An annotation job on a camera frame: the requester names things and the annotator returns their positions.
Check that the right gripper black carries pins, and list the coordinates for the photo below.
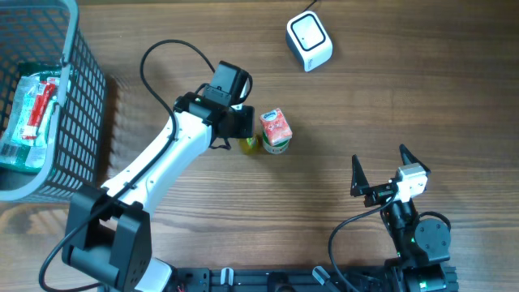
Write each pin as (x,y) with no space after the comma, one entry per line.
(360,186)

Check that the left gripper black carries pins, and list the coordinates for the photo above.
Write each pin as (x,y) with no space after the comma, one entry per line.
(247,129)

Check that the yellow liquid small bottle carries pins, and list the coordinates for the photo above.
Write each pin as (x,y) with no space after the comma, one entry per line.
(249,145)

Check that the red white carton cup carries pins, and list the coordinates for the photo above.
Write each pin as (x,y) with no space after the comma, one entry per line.
(276,131)

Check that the red stick packet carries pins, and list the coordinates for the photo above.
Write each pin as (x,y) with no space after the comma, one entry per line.
(44,91)

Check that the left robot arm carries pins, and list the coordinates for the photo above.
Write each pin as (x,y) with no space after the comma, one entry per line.
(108,229)

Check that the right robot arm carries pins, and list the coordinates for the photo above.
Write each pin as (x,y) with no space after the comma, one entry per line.
(422,240)

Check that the white barcode scanner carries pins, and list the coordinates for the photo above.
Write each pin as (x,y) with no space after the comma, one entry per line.
(308,40)

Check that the grey plastic mesh basket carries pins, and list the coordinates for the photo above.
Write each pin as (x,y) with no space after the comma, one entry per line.
(48,32)

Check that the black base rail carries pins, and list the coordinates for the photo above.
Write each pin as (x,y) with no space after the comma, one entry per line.
(284,280)

